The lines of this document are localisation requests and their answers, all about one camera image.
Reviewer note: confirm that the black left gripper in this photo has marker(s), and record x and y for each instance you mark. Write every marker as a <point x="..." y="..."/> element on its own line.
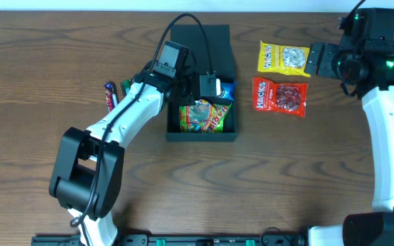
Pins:
<point x="190" y="89"/>

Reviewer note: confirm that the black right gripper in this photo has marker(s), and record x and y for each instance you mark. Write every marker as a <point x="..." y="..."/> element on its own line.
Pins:
<point x="325" y="59"/>

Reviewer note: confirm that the green Haribo gummy bag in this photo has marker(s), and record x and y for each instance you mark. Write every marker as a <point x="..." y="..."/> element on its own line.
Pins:
<point x="203" y="117"/>

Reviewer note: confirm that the blue Oreo cookie pack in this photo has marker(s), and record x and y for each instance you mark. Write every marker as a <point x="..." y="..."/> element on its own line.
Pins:
<point x="224" y="91"/>

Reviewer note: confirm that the green red candy bar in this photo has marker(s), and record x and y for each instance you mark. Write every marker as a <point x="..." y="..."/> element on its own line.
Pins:
<point x="126" y="86"/>

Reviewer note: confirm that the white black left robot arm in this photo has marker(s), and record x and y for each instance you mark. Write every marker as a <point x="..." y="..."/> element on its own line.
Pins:
<point x="87" y="174"/>

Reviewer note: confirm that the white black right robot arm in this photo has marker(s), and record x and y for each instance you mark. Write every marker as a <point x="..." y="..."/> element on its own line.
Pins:
<point x="371" y="72"/>

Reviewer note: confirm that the yellow Hacks candy bag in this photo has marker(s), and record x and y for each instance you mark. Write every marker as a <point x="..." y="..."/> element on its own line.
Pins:
<point x="282" y="59"/>

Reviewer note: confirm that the dark green gift box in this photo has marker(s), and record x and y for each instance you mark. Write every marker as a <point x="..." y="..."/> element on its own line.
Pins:
<point x="209" y="51"/>

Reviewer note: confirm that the red Hacks candy bag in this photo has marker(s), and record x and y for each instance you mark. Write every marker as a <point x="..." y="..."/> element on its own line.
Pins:
<point x="286" y="98"/>

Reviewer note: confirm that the dark blue red candy bar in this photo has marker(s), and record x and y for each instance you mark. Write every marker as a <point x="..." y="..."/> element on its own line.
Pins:
<point x="111" y="95"/>

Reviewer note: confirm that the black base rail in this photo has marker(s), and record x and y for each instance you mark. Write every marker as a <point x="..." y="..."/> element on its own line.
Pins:
<point x="268" y="239"/>

